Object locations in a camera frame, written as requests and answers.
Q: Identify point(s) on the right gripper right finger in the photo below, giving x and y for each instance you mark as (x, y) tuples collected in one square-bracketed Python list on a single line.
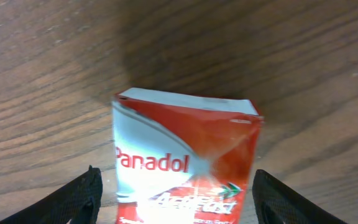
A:
[(277, 203)]

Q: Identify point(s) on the red Panadol box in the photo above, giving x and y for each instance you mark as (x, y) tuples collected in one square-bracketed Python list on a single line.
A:
[(182, 158)]

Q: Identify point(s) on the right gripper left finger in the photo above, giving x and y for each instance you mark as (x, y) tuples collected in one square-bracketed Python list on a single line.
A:
[(77, 202)]

